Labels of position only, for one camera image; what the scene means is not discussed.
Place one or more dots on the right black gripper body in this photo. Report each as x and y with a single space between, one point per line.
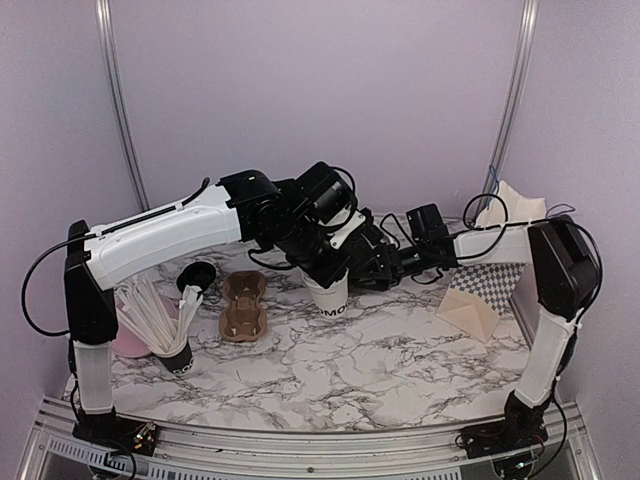
397 266

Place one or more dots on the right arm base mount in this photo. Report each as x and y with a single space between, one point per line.
521 427

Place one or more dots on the black plastic cup lid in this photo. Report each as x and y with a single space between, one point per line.
200 274

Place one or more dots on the white paper cup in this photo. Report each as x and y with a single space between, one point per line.
331 302

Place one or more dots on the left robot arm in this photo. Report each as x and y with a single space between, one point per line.
307 218

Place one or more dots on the aluminium front rail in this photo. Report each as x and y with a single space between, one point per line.
200 452

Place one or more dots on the black cup holding straws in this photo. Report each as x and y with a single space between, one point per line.
178 359

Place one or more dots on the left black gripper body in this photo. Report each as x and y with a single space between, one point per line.
305 255

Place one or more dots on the blue checkered paper bag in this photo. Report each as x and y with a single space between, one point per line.
495 252

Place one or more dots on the brown cardboard cup carrier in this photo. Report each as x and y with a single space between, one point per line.
244 319

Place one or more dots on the left aluminium frame post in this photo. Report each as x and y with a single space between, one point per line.
110 59

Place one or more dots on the pink round plate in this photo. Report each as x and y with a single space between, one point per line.
127 345

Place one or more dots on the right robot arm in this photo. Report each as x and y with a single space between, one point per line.
568 275

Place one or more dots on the aluminium frame post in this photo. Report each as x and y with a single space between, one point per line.
110 59
516 87

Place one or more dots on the right aluminium frame post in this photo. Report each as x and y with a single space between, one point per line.
516 87

